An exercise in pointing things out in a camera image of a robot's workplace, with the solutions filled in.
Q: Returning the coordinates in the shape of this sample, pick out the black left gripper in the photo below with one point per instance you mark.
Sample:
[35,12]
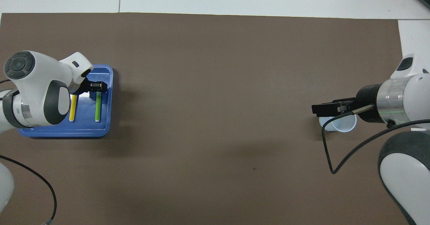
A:
[84,87]

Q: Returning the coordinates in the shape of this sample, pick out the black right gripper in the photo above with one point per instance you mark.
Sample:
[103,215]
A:
[366,97]

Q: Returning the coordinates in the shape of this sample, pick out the green pen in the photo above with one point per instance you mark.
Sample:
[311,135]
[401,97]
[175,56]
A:
[98,107]

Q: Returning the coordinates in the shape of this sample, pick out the yellow pen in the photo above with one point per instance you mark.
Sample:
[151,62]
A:
[73,109]

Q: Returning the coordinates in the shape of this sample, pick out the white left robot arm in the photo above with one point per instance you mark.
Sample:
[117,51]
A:
[33,83]

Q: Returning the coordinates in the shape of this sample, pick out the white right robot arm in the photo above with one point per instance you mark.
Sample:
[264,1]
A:
[410,94]

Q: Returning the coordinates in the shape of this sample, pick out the pale blue mesh cup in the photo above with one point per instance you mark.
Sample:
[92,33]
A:
[342,125]

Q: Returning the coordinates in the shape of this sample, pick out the blue plastic tray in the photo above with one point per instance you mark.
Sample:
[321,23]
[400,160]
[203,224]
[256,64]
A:
[87,127]

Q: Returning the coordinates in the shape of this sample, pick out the brown table mat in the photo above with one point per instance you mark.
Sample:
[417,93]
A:
[215,67]

